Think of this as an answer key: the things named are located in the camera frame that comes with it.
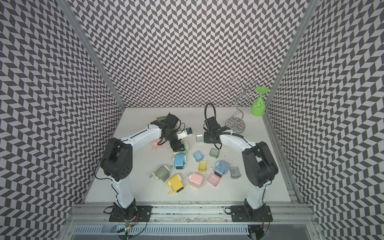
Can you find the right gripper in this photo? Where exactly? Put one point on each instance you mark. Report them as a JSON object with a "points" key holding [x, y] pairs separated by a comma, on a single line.
{"points": [[206, 137]]}

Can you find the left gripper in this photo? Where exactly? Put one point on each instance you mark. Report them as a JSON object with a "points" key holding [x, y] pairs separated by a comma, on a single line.
{"points": [[179, 148]]}

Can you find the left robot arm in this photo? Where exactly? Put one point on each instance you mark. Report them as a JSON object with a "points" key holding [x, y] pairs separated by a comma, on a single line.
{"points": [[117, 160]]}

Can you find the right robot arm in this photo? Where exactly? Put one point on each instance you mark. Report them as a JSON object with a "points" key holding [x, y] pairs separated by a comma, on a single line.
{"points": [[259, 163]]}

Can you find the blue transparent tray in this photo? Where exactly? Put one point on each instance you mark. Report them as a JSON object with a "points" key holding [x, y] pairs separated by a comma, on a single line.
{"points": [[198, 156]]}

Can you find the yellow transparent tray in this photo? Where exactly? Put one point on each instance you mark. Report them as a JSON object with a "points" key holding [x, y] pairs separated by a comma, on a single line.
{"points": [[202, 166]]}

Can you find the sage green pencil sharpener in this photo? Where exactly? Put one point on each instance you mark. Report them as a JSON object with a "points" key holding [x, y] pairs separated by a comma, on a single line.
{"points": [[161, 174]]}

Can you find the yellow pencil sharpener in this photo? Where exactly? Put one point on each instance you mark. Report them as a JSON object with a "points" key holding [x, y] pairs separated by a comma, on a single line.
{"points": [[175, 184]]}

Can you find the light blue pencil sharpener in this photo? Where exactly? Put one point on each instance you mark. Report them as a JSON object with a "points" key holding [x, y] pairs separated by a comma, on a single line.
{"points": [[221, 168]]}

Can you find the pink transparent tray front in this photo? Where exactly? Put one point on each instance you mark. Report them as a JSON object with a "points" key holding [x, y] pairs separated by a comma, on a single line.
{"points": [[213, 179]]}

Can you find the grey transparent tray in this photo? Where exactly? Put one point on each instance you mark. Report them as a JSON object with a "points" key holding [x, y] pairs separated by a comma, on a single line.
{"points": [[235, 172]]}

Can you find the green snack bag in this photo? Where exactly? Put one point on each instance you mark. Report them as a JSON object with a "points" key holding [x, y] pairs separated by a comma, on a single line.
{"points": [[161, 118]]}

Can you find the green plastic wine glass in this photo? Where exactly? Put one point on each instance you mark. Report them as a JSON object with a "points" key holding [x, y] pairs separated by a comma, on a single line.
{"points": [[259, 105]]}

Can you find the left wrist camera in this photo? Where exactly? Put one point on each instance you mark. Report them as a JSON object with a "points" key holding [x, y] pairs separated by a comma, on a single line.
{"points": [[185, 133]]}

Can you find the metal wire glass rack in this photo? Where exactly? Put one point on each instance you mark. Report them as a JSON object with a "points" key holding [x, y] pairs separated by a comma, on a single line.
{"points": [[241, 101]]}

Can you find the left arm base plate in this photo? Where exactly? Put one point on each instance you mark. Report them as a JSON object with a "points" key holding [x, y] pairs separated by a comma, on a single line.
{"points": [[135, 214]]}

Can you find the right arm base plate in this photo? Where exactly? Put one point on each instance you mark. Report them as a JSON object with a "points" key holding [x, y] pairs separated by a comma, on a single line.
{"points": [[247, 214]]}

